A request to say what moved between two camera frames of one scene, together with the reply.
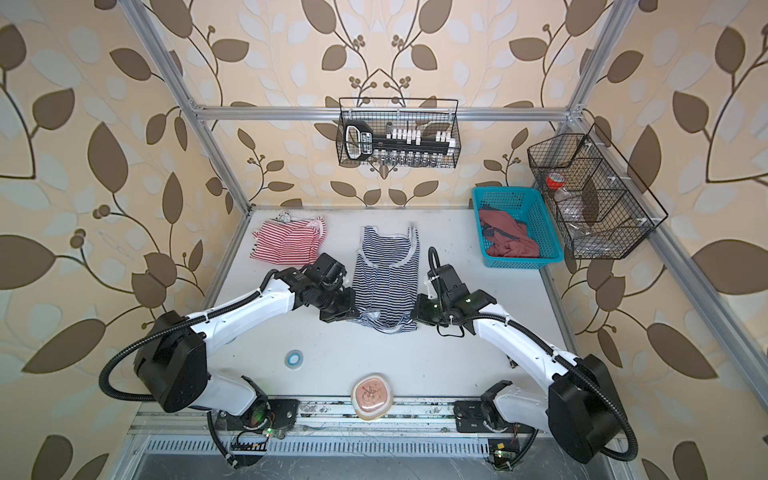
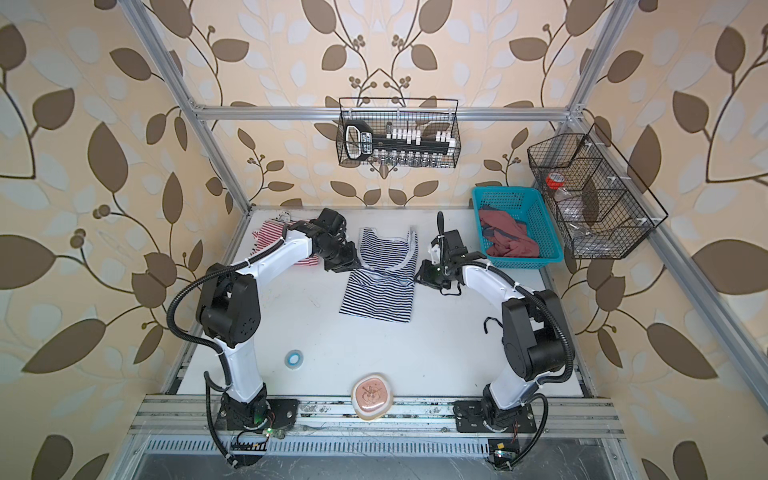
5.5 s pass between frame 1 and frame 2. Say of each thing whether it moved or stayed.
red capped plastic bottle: stayed
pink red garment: stayed
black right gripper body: moved
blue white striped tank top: moved
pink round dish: stayed
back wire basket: stayed
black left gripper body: moved
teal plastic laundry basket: stayed
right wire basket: stayed
